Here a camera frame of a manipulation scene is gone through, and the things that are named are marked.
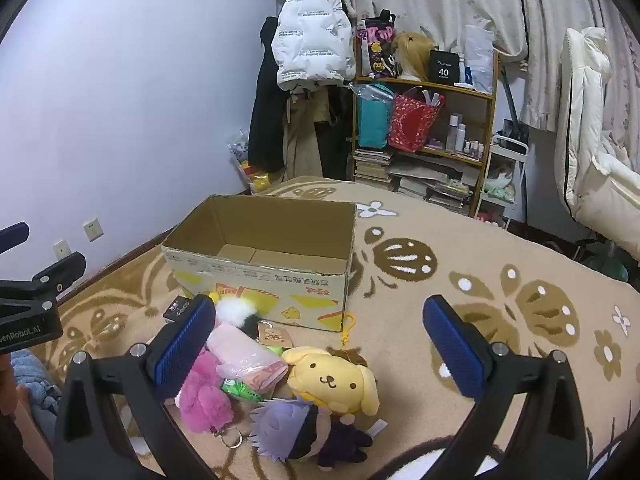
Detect wooden shelf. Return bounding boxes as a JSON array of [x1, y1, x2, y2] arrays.
[[351, 35, 501, 218]]

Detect row of cosmetic bottles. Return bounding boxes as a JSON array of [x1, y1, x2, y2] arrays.
[[444, 112, 487, 159]]

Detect blonde wig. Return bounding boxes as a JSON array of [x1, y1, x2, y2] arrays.
[[391, 31, 437, 82]]

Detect clear plastic bag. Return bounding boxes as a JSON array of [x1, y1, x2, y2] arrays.
[[459, 24, 497, 94]]

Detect teal bag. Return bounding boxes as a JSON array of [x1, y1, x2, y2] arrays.
[[356, 91, 395, 150]]

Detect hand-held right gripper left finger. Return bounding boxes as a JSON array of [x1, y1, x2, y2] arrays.
[[52, 294, 217, 480]]

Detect pile of magazines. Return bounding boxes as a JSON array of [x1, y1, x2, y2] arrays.
[[390, 151, 482, 212]]

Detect green snack packet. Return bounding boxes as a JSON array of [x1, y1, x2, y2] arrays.
[[221, 379, 268, 404]]

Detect white padded chair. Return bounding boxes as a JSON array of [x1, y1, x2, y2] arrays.
[[554, 26, 640, 258]]

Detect yellow dog plush toy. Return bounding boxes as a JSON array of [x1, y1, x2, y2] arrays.
[[281, 345, 382, 417]]

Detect blue cloth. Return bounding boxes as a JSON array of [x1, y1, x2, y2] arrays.
[[9, 349, 63, 443]]

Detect beige coat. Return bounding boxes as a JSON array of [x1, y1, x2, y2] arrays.
[[282, 87, 326, 181]]

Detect pink and black printed bag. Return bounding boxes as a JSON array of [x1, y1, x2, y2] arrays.
[[356, 9, 399, 79]]

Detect pale patterned curtain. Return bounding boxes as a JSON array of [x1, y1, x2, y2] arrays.
[[345, 0, 640, 135]]

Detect cardboard box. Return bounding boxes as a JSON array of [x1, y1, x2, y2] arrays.
[[161, 194, 358, 333]]

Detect white puffer jacket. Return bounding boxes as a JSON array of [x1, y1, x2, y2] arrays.
[[271, 0, 357, 92]]

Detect beige patterned rug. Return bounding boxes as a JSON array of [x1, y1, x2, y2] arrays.
[[45, 175, 640, 480]]

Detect black tissue pack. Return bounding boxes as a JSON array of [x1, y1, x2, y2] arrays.
[[163, 299, 197, 322]]

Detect white fluffy plush toy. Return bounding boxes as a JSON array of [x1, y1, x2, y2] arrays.
[[210, 290, 263, 336]]

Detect stack of books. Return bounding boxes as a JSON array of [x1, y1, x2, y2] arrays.
[[352, 148, 394, 184]]

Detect red patterned bag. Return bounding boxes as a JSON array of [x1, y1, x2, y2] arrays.
[[388, 87, 446, 153]]

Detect pink tissue pack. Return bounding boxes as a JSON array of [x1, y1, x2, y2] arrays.
[[206, 323, 290, 393]]

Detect plastic bag of toys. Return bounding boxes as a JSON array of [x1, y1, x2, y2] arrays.
[[228, 129, 273, 196]]

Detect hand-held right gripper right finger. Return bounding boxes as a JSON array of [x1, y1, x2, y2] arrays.
[[422, 295, 588, 480]]

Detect yellow keychain clip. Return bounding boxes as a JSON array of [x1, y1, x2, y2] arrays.
[[341, 312, 359, 347]]

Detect black gift box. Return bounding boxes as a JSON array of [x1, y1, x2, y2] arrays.
[[427, 50, 464, 85]]

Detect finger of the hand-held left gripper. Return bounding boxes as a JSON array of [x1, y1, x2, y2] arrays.
[[29, 251, 87, 306], [0, 221, 31, 247]]

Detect pink fluffy plush toy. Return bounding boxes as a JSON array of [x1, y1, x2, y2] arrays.
[[176, 349, 245, 448]]

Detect black dustpan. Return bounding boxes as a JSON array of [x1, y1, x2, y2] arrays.
[[501, 66, 531, 150]]

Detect white rolling cart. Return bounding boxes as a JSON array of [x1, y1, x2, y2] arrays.
[[475, 134, 534, 231]]

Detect black coat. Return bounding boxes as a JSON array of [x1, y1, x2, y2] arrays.
[[249, 16, 291, 173]]

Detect purple-haired doll plush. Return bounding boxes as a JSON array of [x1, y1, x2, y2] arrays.
[[248, 397, 375, 472]]

